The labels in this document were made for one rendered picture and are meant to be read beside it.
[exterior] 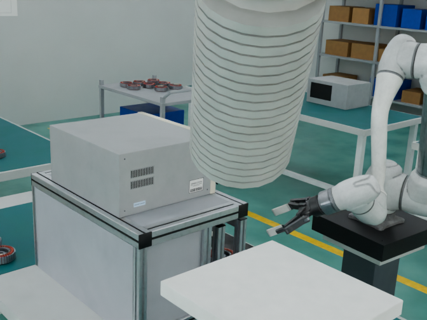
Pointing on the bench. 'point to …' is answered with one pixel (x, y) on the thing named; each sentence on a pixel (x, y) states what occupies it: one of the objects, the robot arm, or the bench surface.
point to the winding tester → (126, 162)
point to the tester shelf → (68, 198)
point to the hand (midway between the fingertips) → (273, 221)
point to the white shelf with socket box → (276, 289)
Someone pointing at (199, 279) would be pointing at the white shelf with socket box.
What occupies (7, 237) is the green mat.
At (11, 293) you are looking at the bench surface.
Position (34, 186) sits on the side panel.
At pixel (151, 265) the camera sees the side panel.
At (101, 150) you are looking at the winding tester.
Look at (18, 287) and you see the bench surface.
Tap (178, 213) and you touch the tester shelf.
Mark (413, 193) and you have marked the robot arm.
